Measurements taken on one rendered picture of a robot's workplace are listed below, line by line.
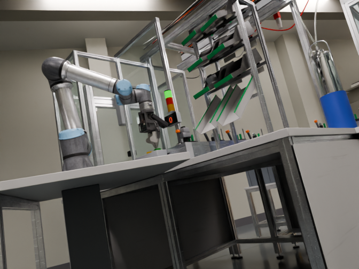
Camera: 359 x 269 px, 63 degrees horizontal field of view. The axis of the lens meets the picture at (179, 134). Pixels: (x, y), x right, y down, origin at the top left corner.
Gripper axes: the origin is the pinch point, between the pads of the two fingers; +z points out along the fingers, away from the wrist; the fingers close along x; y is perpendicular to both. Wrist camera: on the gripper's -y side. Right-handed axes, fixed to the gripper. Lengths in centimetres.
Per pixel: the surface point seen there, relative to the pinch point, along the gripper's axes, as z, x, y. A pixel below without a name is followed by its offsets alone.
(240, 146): 14, 56, 4
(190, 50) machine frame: -107, -52, -109
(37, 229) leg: 31, -57, 47
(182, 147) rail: 4.8, 16.2, -3.5
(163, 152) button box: 4.4, 3.5, -0.6
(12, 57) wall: -218, -318, -22
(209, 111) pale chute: -12.8, 23.7, -22.0
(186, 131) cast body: -7.1, 3.7, -21.1
